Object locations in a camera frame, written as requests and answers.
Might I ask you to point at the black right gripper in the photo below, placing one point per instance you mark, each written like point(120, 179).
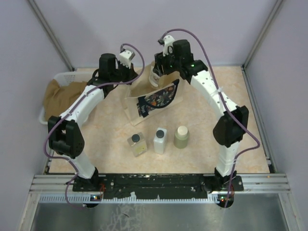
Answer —
point(159, 68)

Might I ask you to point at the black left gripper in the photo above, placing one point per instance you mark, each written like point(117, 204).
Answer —
point(131, 74)

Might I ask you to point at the cream canvas tote bag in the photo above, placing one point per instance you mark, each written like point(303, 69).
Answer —
point(141, 100)

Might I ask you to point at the olive green bottle cream cap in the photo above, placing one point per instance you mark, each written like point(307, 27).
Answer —
point(181, 137)

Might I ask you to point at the amber liquid clear bottle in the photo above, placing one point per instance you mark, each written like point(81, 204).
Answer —
point(153, 78)

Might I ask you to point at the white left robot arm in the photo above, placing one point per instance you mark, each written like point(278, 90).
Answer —
point(64, 131)

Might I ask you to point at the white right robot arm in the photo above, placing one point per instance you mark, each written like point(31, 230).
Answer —
point(226, 132)

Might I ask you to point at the white plastic basket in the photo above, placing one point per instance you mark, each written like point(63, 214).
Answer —
point(64, 79)

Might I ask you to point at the brown cloth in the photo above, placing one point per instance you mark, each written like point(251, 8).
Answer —
point(58, 99)

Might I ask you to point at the white square bottle black cap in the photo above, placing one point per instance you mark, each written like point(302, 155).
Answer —
point(160, 140)

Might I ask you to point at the clear square bottle black cap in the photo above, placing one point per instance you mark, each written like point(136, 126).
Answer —
point(138, 144)

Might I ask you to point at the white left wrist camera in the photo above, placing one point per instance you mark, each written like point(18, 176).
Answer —
point(125, 58)

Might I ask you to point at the aluminium frame rail right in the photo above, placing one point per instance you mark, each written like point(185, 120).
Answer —
point(258, 42)

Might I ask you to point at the aluminium frame rail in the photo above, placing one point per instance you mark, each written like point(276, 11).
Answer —
point(258, 42)
point(50, 34)

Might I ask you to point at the aluminium frame rail left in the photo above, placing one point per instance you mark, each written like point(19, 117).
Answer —
point(50, 34)

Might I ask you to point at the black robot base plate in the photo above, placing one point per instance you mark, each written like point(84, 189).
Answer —
point(160, 186)

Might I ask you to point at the white slotted cable duct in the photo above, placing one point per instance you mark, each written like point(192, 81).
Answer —
point(134, 198)

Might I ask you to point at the aluminium front frame rails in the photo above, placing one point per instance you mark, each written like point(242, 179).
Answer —
point(252, 183)

